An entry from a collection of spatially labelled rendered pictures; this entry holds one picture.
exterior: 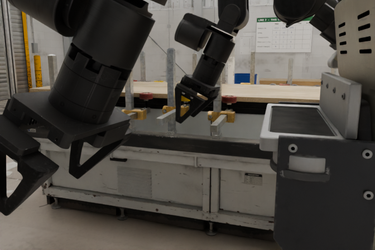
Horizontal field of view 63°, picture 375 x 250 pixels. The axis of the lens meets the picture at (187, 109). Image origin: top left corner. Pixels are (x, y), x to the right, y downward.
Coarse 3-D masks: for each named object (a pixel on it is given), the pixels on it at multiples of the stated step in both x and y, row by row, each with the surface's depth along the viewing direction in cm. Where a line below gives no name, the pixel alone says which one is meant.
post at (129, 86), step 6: (132, 72) 170; (132, 78) 170; (126, 84) 169; (132, 84) 170; (126, 90) 170; (132, 90) 171; (126, 96) 170; (132, 96) 171; (126, 102) 171; (132, 102) 172; (126, 108) 171; (132, 108) 172; (132, 120) 173; (132, 126) 173
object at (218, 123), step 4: (220, 116) 151; (224, 116) 151; (216, 120) 142; (220, 120) 142; (224, 120) 149; (212, 124) 133; (216, 124) 133; (220, 124) 139; (212, 128) 131; (216, 128) 131; (216, 132) 131
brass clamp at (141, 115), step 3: (123, 111) 172; (126, 111) 171; (129, 111) 170; (132, 111) 170; (135, 111) 169; (138, 111) 169; (141, 111) 168; (144, 111) 170; (138, 114) 169; (141, 114) 168; (144, 114) 170; (138, 117) 169; (141, 117) 169; (144, 117) 170
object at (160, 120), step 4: (188, 104) 176; (168, 112) 152; (172, 112) 152; (160, 116) 143; (164, 116) 143; (168, 116) 145; (172, 116) 151; (156, 120) 138; (160, 120) 138; (164, 120) 140; (168, 120) 145; (156, 124) 139; (160, 124) 138
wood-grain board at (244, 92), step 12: (144, 84) 242; (156, 84) 242; (228, 84) 242; (240, 84) 242; (120, 96) 193; (156, 96) 186; (240, 96) 173; (252, 96) 173; (264, 96) 173; (276, 96) 173; (288, 96) 173; (300, 96) 173; (312, 96) 173
